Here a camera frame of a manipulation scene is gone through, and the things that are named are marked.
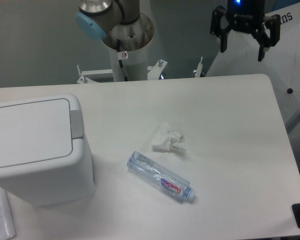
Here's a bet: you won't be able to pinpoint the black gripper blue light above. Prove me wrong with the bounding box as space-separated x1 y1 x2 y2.
210 0 281 62

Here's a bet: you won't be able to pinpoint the white push-top trash can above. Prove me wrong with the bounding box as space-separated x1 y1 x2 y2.
0 93 96 207

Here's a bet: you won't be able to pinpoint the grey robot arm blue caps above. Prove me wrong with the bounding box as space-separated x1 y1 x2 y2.
75 0 281 62

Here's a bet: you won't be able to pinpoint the white umbrella with blue text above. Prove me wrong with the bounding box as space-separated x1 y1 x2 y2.
206 2 300 130

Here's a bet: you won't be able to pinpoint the crumpled white tissue paper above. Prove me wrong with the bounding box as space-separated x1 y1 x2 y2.
151 121 187 155

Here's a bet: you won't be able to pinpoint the clear plastic water bottle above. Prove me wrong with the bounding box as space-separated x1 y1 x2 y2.
126 151 196 203

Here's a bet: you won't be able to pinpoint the white notepad with writing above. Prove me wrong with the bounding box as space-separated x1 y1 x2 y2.
0 187 17 240

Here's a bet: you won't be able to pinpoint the white robot pedestal with brackets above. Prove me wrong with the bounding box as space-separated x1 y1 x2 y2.
76 12 205 85

